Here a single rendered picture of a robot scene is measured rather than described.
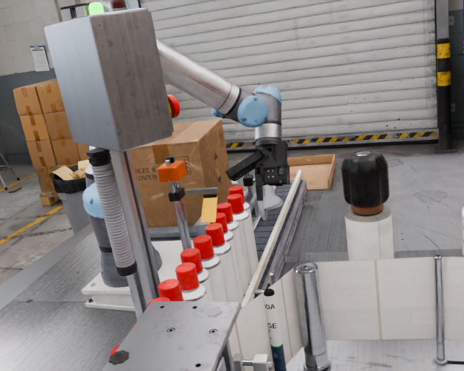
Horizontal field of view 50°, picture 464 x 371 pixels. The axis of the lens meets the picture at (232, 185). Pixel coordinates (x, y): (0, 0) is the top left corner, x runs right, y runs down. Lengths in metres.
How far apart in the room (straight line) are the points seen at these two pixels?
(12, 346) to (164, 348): 0.78
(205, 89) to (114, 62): 0.49
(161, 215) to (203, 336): 1.10
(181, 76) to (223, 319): 0.73
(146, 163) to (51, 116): 3.35
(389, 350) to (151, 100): 0.56
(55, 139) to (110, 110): 4.19
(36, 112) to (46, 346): 3.87
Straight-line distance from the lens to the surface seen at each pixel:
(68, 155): 4.88
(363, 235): 0.95
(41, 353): 1.21
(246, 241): 1.09
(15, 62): 7.30
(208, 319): 0.55
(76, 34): 0.76
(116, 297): 1.25
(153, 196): 1.59
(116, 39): 0.73
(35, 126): 5.01
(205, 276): 0.86
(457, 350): 0.93
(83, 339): 1.20
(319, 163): 2.07
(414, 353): 0.92
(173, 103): 0.80
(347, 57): 5.19
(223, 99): 1.20
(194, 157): 1.50
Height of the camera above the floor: 1.44
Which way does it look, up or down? 18 degrees down
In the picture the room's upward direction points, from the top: 9 degrees counter-clockwise
